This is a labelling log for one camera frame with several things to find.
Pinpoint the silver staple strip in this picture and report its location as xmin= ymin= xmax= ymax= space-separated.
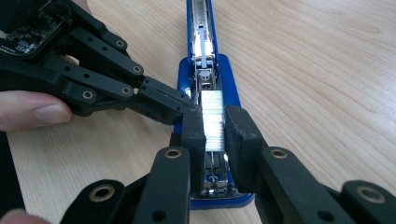
xmin=200 ymin=90 xmax=226 ymax=153

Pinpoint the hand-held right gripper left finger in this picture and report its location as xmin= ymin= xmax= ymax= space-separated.
xmin=181 ymin=105 xmax=207 ymax=194

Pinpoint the blue stapler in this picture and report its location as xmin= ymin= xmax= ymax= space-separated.
xmin=172 ymin=0 xmax=256 ymax=210

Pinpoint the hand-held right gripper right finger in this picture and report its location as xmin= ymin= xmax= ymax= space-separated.
xmin=224 ymin=105 xmax=269 ymax=194

